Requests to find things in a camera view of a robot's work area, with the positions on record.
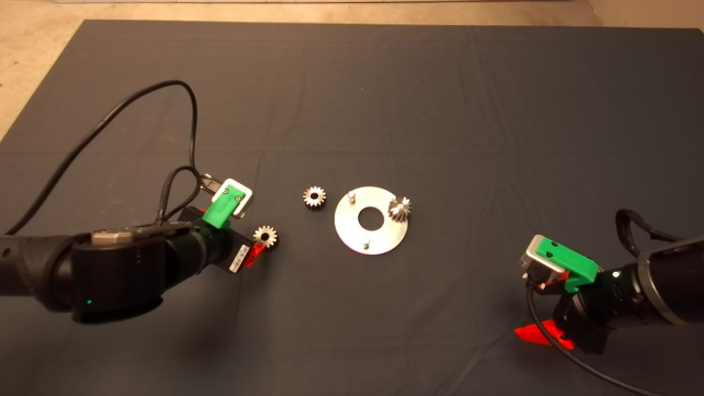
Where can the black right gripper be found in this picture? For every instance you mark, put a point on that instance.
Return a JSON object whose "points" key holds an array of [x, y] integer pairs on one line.
{"points": [[586, 322]]}

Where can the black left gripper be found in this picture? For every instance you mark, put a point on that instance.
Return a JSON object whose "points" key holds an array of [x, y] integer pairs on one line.
{"points": [[236, 250]]}

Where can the steel planetary gear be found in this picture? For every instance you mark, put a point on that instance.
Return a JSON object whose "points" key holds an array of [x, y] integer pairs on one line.
{"points": [[270, 234], [400, 212], [319, 202]]}

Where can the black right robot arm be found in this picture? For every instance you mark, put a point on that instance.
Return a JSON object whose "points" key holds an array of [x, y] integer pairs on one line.
{"points": [[671, 286]]}

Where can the round metal carrier plate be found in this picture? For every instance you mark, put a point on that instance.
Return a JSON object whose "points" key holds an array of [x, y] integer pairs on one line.
{"points": [[379, 242]]}

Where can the dark grey table cloth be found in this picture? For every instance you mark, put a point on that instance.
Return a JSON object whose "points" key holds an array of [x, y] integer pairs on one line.
{"points": [[352, 82]]}

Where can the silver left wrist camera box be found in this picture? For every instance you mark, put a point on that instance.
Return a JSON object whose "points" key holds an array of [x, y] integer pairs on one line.
{"points": [[248, 201]]}

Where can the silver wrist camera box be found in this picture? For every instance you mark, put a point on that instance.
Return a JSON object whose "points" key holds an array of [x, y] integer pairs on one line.
{"points": [[248, 201], [536, 269]]}

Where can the green left camera mount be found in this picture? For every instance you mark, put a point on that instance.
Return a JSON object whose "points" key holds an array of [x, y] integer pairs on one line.
{"points": [[220, 212]]}

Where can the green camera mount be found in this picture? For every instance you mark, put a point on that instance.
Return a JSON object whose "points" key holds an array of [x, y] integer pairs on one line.
{"points": [[572, 264], [220, 212]]}

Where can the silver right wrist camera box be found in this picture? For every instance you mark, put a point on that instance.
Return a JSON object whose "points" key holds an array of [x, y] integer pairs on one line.
{"points": [[536, 269]]}

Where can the green right camera mount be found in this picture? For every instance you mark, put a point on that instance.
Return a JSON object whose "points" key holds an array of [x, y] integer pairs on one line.
{"points": [[572, 264]]}

